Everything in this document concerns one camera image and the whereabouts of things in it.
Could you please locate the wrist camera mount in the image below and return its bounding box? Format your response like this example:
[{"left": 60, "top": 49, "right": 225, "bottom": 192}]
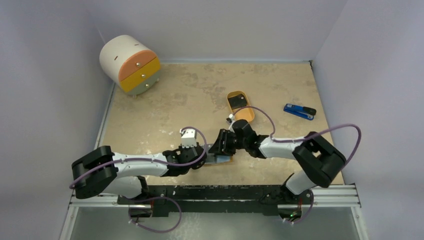
[
  {"left": 226, "top": 114, "right": 236, "bottom": 125},
  {"left": 180, "top": 128, "right": 197, "bottom": 149}
]

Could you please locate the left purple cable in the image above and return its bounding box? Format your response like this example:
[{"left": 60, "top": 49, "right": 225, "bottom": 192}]
[{"left": 68, "top": 126, "right": 208, "bottom": 190}]

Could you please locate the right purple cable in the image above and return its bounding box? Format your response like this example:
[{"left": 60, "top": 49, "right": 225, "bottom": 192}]
[{"left": 231, "top": 105, "right": 362, "bottom": 226}]

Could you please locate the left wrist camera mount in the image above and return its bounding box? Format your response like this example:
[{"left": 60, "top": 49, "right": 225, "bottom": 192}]
[{"left": 180, "top": 128, "right": 197, "bottom": 149}]

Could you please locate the black card stack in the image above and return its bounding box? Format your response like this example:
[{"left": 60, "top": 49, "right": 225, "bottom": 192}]
[{"left": 228, "top": 94, "right": 248, "bottom": 110}]

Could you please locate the orange oval tray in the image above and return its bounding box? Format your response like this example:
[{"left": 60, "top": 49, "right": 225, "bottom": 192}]
[{"left": 226, "top": 90, "right": 255, "bottom": 123}]

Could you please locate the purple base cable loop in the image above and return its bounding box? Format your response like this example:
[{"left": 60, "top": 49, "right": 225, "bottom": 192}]
[{"left": 127, "top": 195, "right": 183, "bottom": 234}]

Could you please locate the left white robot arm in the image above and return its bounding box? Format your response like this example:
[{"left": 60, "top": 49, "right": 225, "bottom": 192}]
[{"left": 69, "top": 144, "right": 209, "bottom": 205}]

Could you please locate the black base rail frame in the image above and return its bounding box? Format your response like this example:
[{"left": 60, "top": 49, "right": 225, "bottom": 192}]
[{"left": 70, "top": 185, "right": 361, "bottom": 219}]

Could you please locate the blue black stapler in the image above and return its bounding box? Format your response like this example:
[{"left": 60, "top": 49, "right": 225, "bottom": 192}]
[{"left": 283, "top": 103, "right": 317, "bottom": 121}]

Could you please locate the white round mini drawer chest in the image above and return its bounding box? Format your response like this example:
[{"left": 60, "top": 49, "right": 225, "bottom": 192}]
[{"left": 99, "top": 35, "right": 161, "bottom": 96}]

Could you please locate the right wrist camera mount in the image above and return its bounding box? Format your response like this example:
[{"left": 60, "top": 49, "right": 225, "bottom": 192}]
[{"left": 226, "top": 114, "right": 236, "bottom": 125}]

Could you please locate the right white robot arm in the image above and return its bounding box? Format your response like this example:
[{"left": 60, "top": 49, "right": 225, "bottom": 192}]
[{"left": 208, "top": 119, "right": 347, "bottom": 204}]

